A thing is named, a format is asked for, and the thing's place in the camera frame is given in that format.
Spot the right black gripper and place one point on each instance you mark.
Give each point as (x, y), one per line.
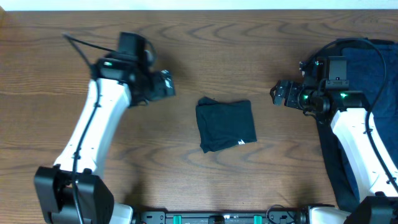
(294, 88)

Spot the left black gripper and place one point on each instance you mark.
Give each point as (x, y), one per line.
(161, 92)

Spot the dark teal t-shirt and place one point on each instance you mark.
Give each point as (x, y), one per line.
(224, 125)

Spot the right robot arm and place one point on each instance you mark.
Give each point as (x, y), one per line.
(348, 115)

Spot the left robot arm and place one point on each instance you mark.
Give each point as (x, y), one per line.
(72, 190)

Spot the black garment in pile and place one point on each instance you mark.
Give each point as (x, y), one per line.
(336, 162)

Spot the blue garment in pile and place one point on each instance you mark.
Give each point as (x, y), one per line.
(365, 72)

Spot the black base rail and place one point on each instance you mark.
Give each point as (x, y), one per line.
(275, 214)

